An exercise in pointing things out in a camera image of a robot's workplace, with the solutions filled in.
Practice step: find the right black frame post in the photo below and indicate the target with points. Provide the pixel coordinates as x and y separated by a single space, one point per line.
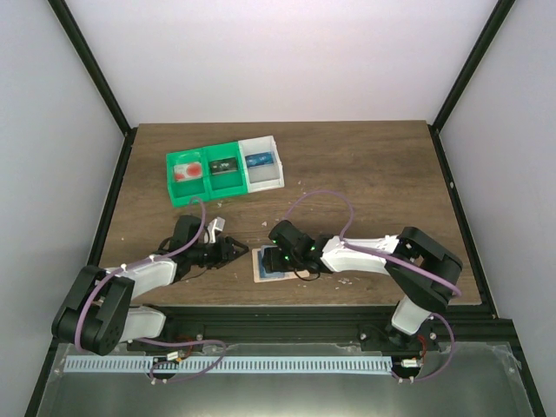
483 42

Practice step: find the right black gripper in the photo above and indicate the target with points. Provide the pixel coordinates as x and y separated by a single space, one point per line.
269 261

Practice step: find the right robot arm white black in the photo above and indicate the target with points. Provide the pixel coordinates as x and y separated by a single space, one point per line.
425 271

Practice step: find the black card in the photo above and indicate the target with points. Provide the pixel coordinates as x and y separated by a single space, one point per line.
223 166

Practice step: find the metal front plate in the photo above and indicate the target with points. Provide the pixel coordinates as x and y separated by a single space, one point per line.
472 379

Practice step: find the blue card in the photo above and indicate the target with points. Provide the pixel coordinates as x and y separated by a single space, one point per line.
258 160

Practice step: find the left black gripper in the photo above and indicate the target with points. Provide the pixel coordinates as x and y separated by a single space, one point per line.
222 252

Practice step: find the right side frame rail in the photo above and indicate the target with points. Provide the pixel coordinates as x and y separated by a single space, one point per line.
486 300

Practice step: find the left side frame rail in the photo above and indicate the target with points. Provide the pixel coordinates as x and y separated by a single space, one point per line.
102 230

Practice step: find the white card red circles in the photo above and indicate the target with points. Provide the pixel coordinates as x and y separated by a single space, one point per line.
187 171

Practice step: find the frame rail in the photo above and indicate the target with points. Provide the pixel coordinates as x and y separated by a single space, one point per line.
486 300
102 230

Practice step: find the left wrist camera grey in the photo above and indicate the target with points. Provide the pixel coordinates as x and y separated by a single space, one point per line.
213 229

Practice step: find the left green bin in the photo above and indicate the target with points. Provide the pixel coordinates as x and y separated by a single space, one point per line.
180 193

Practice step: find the white bin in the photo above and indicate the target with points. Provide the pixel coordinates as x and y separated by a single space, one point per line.
266 177

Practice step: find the black frame post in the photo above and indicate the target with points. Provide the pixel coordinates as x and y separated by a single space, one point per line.
77 39
483 42

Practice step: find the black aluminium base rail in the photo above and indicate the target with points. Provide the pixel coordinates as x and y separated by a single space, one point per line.
368 326

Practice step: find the light blue slotted cable duct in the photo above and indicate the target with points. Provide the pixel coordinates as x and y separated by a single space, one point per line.
232 365

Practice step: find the left black frame post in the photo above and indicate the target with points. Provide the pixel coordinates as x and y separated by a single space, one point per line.
77 39

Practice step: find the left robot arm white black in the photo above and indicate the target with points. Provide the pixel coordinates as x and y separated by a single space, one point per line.
113 299

